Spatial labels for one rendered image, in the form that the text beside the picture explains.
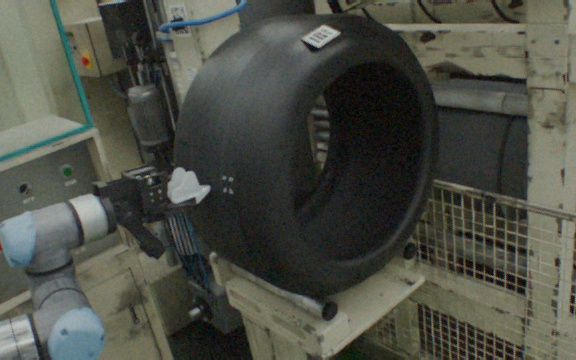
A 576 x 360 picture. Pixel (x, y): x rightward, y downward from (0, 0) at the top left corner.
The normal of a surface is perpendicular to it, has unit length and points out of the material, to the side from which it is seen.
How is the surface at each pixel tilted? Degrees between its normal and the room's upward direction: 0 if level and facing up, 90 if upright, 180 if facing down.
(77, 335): 90
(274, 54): 31
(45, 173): 90
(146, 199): 90
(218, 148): 65
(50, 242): 91
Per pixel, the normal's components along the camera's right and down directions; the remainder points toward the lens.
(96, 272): 0.65, 0.20
